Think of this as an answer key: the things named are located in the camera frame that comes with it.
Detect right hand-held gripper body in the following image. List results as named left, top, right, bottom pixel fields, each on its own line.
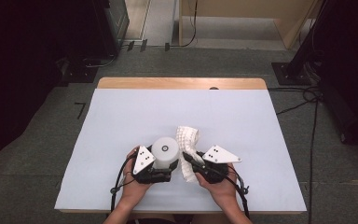
left=192, top=145, right=242, bottom=185

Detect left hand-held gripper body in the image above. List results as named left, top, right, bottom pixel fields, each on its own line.
left=131, top=145, right=172, bottom=185

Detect white plastic cup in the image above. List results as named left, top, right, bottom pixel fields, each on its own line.
left=151, top=136, right=181, bottom=172

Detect white waffle cloth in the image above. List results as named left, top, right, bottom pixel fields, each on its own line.
left=175, top=125, right=204, bottom=184

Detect person's left hand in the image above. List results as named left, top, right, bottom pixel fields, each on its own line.
left=121, top=147, right=154, bottom=203

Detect person's right hand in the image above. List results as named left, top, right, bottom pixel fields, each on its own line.
left=195, top=169, right=239, bottom=205

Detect white table cover sheet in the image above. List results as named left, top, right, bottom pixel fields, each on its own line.
left=54, top=88, right=308, bottom=213

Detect person's lap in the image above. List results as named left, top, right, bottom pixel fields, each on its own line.
left=126, top=214, right=197, bottom=224

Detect wooden table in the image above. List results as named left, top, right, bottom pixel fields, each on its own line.
left=54, top=77, right=308, bottom=216

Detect black stand base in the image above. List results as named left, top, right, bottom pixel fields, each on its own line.
left=60, top=57, right=100, bottom=84

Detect black metal stand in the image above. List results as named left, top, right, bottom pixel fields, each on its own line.
left=271, top=0, right=329, bottom=87

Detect dark cabinet with glass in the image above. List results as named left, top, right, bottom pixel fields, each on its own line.
left=91, top=0, right=131, bottom=59

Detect beige wooden partition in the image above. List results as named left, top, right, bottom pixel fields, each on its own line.
left=178, top=0, right=320, bottom=50

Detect dark curtain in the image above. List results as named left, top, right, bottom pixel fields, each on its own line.
left=310, top=0, right=358, bottom=155
left=0, top=0, right=106, bottom=181

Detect left hand-held gripper black cable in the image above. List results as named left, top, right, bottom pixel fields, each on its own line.
left=110, top=154, right=135, bottom=213

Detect hand-held gripper black cable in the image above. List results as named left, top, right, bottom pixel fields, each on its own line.
left=227, top=166, right=252, bottom=218
left=110, top=154, right=135, bottom=213

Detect right hand-held gripper black cable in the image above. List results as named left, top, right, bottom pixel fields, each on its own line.
left=227, top=166, right=252, bottom=218

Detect black floor cables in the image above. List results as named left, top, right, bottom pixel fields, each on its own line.
left=267, top=85, right=324, bottom=224

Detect grey floor cable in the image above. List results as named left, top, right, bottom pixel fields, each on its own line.
left=83, top=53, right=119, bottom=69

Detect hanging black cable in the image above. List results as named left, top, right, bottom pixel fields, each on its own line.
left=167, top=0, right=199, bottom=49

